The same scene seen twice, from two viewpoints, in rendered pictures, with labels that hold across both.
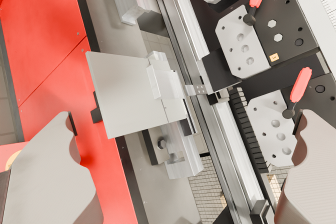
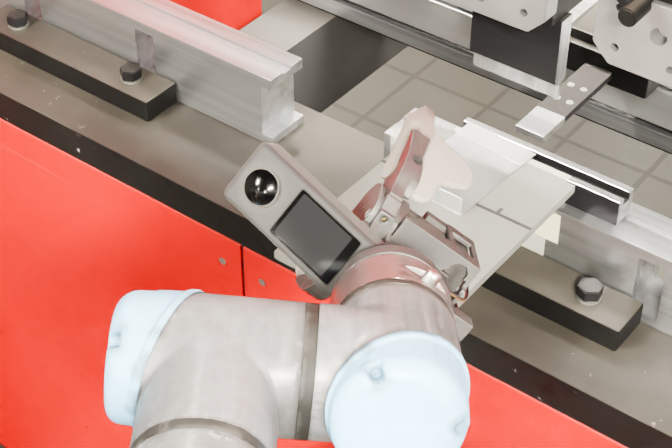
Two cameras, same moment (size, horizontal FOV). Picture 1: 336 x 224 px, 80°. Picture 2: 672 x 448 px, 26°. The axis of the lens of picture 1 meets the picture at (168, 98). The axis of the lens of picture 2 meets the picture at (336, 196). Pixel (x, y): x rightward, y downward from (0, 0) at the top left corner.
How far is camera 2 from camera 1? 0.96 m
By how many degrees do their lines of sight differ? 21
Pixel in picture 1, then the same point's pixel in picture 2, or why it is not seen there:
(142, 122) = not seen: hidden behind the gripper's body
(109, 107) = not seen: hidden behind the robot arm
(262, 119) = (641, 51)
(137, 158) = (564, 362)
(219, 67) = (512, 34)
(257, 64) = not seen: outside the picture
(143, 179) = (614, 387)
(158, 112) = (488, 230)
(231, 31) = not seen: outside the picture
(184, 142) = (624, 237)
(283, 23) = not seen: outside the picture
